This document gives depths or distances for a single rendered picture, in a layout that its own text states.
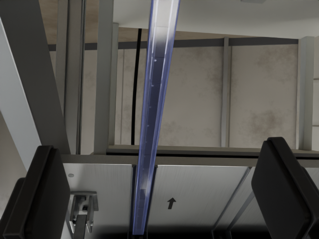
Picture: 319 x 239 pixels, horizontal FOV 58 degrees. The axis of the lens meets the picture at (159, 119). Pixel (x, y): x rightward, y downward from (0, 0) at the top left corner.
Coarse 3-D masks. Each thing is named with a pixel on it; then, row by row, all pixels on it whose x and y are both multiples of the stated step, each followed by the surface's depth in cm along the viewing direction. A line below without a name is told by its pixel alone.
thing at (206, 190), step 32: (64, 160) 26; (96, 160) 26; (128, 160) 26; (160, 160) 27; (192, 160) 27; (224, 160) 27; (256, 160) 28; (96, 192) 30; (128, 192) 30; (160, 192) 30; (192, 192) 30; (224, 192) 31; (96, 224) 35; (128, 224) 36; (160, 224) 36; (192, 224) 37; (224, 224) 37; (256, 224) 38
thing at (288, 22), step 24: (120, 0) 73; (144, 0) 72; (192, 0) 72; (216, 0) 71; (240, 0) 71; (288, 0) 70; (312, 0) 69; (120, 24) 91; (144, 24) 90; (192, 24) 88; (216, 24) 88; (240, 24) 87; (264, 24) 86; (288, 24) 86; (312, 24) 85
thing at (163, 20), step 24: (168, 0) 14; (168, 24) 15; (168, 48) 16; (168, 72) 17; (144, 96) 18; (144, 120) 20; (144, 144) 22; (144, 168) 24; (144, 192) 28; (144, 216) 32
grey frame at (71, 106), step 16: (64, 0) 48; (80, 0) 48; (64, 16) 48; (80, 16) 48; (64, 32) 48; (80, 32) 48; (64, 48) 48; (80, 48) 48; (64, 64) 48; (80, 64) 48; (64, 80) 48; (80, 80) 49; (64, 96) 48; (80, 96) 49; (64, 112) 48; (80, 112) 50; (80, 128) 50; (80, 144) 51
